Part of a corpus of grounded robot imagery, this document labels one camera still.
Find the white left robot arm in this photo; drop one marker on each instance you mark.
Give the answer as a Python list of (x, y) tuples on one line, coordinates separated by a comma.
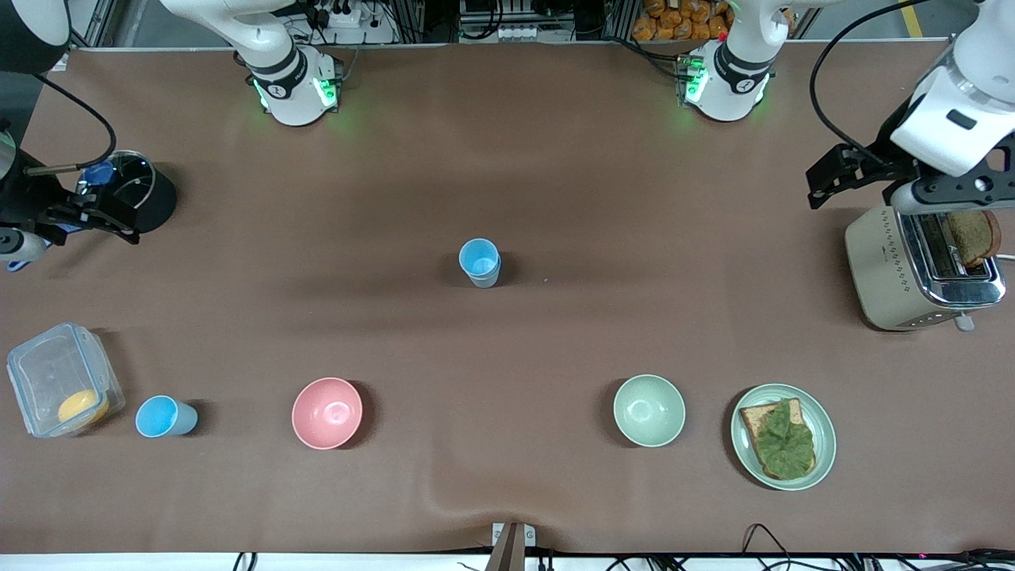
[(729, 83)]

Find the bag of orange buns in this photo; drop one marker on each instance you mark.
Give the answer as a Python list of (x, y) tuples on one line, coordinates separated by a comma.
[(682, 20)]

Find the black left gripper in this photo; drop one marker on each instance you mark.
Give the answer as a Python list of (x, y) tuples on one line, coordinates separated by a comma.
[(894, 155)]

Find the brown bread slice in toaster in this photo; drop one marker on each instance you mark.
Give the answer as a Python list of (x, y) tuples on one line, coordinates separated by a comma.
[(971, 236)]

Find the pale green bowl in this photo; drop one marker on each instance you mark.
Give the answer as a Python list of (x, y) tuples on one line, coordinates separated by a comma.
[(649, 411)]

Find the pale green plate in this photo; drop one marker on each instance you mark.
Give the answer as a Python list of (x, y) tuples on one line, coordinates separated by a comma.
[(827, 440)]

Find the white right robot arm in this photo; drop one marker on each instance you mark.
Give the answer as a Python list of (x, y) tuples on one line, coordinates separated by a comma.
[(277, 71)]

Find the bread slice under lettuce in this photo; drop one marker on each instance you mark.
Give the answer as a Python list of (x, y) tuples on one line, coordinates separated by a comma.
[(749, 416)]

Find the glass lid with blue knob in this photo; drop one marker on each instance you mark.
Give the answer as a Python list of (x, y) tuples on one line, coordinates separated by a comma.
[(131, 178)]

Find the white power strip with plugs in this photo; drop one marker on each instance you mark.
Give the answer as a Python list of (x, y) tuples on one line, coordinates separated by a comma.
[(339, 16)]

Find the pink bowl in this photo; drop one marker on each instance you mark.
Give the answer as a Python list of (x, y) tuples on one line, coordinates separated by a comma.
[(327, 412)]

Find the metal table clamp bracket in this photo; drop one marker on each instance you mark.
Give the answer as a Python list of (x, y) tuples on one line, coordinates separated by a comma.
[(511, 543)]

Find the round orange food item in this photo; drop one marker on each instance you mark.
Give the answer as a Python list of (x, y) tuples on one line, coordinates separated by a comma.
[(79, 406)]

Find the beige and chrome toaster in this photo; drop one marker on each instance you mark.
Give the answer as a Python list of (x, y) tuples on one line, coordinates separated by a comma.
[(880, 270)]

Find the green lettuce leaf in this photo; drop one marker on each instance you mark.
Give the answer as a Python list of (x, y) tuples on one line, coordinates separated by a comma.
[(785, 444)]

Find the clear plastic food container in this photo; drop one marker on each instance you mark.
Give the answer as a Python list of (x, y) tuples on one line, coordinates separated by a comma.
[(47, 373)]

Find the brown table cover mat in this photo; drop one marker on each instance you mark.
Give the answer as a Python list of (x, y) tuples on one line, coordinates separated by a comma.
[(507, 357)]

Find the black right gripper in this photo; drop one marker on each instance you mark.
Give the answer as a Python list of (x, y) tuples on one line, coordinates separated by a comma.
[(32, 202)]

